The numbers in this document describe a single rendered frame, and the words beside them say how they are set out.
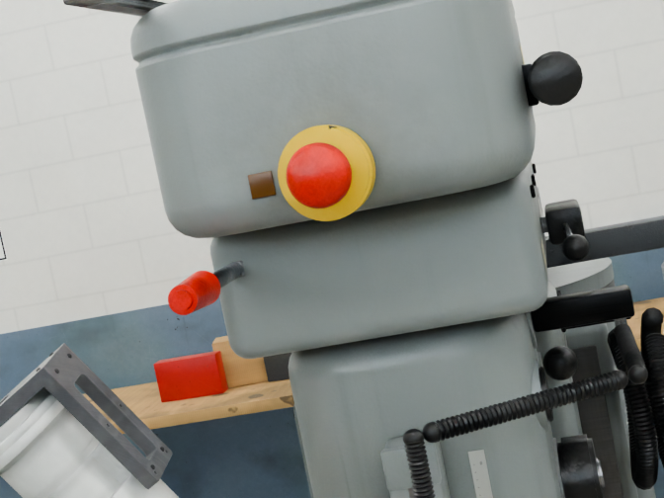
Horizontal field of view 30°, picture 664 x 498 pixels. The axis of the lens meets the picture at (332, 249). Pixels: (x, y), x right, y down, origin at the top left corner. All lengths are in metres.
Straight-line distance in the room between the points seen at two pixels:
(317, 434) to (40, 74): 4.73
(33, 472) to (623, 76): 4.65
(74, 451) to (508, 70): 0.36
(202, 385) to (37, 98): 1.55
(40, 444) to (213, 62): 0.28
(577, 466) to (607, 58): 4.21
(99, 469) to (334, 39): 0.30
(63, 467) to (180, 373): 4.26
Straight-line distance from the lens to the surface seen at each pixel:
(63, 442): 0.68
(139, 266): 5.53
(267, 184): 0.80
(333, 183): 0.74
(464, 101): 0.79
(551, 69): 0.81
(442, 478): 0.93
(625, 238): 1.30
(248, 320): 0.92
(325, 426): 0.96
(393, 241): 0.89
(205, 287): 0.80
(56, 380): 0.66
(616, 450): 1.43
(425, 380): 0.94
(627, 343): 0.96
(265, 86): 0.80
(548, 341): 1.12
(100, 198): 5.56
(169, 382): 4.96
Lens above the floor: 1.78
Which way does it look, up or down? 5 degrees down
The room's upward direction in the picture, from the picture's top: 11 degrees counter-clockwise
